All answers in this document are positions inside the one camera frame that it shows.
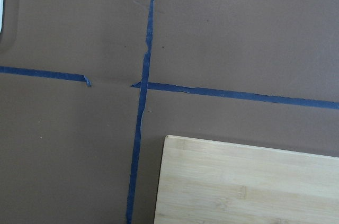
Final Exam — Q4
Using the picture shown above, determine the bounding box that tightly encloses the bamboo cutting board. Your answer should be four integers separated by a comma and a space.
154, 136, 338, 223

